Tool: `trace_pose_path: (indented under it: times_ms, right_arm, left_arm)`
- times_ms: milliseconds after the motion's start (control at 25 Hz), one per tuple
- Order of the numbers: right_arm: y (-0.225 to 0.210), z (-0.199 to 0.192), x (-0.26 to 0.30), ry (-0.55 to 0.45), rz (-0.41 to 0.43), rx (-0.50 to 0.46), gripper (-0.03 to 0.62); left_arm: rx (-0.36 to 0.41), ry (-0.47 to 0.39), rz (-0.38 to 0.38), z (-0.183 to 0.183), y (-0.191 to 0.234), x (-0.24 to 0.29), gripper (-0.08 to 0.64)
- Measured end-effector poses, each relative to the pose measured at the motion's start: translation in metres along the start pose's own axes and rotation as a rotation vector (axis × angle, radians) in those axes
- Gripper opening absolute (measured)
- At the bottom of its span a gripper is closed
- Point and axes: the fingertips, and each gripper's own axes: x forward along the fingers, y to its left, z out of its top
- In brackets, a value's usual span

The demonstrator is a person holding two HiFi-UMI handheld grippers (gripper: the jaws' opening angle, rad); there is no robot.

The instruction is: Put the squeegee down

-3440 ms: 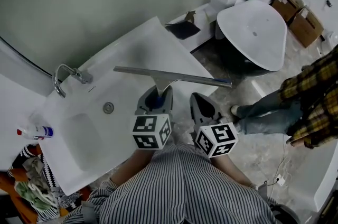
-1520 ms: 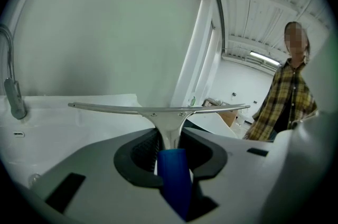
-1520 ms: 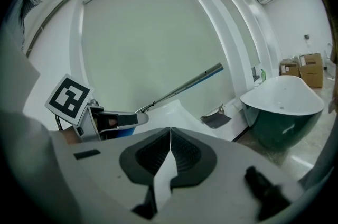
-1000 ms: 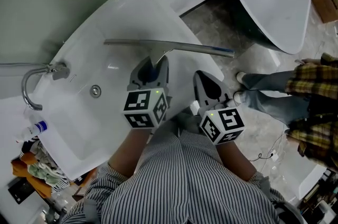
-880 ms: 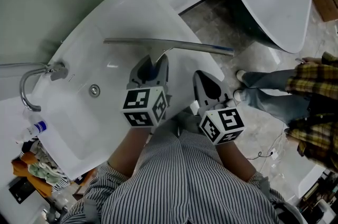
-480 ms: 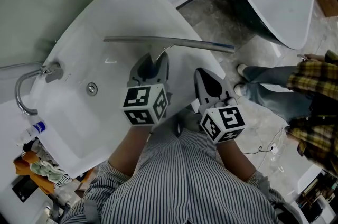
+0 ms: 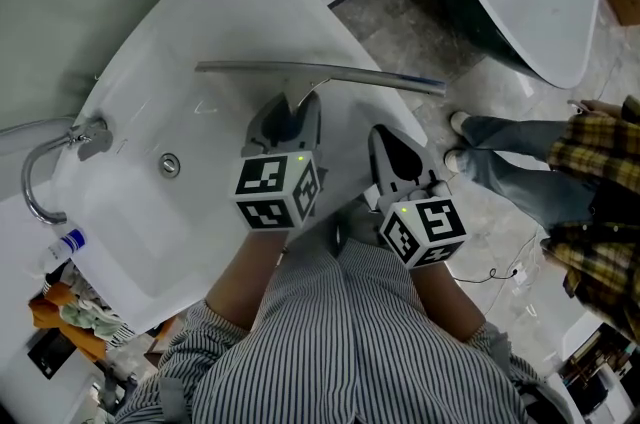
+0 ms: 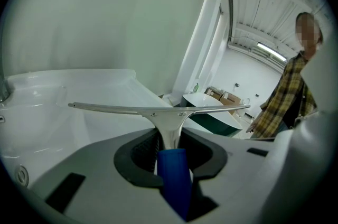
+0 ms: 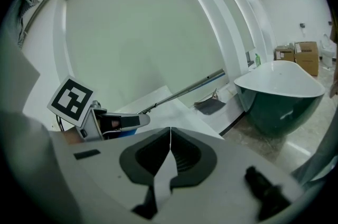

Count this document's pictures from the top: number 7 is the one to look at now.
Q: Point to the person's right forearm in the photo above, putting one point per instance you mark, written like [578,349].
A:
[445,302]

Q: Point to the orange cloth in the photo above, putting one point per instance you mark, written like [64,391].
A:
[47,312]

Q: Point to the chrome sink drain plug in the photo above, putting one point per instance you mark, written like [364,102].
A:
[169,164]

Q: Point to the pale green cloth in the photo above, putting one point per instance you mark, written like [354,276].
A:
[87,317]

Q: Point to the chrome faucet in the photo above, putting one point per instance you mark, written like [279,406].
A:
[35,162]

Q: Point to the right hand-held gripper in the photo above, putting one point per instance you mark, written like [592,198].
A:
[425,227]

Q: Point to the person's striped clothing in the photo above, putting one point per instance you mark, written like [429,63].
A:
[330,352]

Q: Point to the metal squeegee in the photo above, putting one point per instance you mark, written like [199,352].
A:
[350,74]

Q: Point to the clear bottle with blue label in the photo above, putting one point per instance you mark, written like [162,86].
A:
[67,244]

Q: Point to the white sink basin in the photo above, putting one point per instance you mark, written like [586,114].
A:
[200,37]

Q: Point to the black flat box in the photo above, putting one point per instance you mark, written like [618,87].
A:
[50,352]

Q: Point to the person's left forearm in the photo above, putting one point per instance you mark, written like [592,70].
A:
[245,282]

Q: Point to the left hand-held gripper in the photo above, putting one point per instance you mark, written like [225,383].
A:
[272,192]

